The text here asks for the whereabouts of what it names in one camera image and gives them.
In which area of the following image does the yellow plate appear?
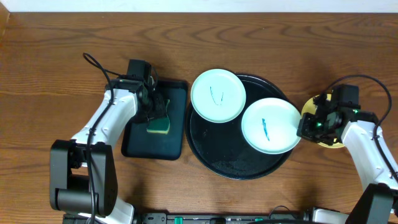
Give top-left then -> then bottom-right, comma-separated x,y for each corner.
301,96 -> 344,149

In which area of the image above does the green yellow sponge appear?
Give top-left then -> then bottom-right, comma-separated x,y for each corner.
146,112 -> 170,134

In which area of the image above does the mint plate with straight mark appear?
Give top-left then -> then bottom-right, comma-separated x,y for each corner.
241,98 -> 301,154

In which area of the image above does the mint plate with curved mark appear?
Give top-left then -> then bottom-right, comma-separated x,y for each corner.
190,69 -> 246,123

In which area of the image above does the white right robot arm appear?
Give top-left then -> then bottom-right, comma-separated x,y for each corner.
297,91 -> 397,223

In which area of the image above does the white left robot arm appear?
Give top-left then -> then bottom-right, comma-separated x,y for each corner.
49,77 -> 165,223

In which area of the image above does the rectangular black tray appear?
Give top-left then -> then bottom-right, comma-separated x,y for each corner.
121,80 -> 188,161

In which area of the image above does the round black tray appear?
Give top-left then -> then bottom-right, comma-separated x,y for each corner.
184,73 -> 295,180

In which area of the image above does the black left camera cable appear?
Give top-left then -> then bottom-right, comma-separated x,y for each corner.
82,52 -> 131,224

